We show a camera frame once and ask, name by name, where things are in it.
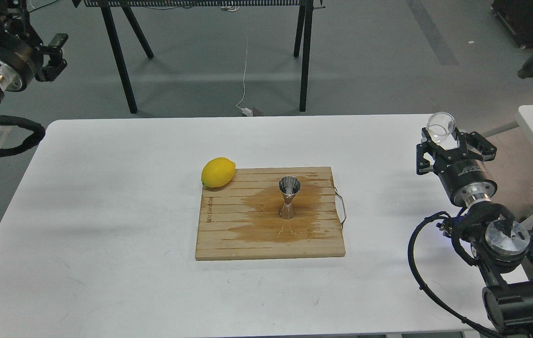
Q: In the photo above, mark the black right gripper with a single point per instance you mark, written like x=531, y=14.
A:
x=461, y=170

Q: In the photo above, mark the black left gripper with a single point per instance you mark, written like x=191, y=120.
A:
x=20, y=62

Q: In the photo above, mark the clear glass cup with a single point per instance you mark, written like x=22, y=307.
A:
x=440, y=125

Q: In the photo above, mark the steel double jigger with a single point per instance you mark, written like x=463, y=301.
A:
x=289, y=186

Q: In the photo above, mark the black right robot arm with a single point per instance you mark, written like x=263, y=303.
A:
x=484, y=234

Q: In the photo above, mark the black equipment cart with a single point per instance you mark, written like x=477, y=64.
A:
x=517, y=17

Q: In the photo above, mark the wooden cutting board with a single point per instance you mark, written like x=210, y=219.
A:
x=241, y=221

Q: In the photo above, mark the yellow lemon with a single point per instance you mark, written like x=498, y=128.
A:
x=218, y=172

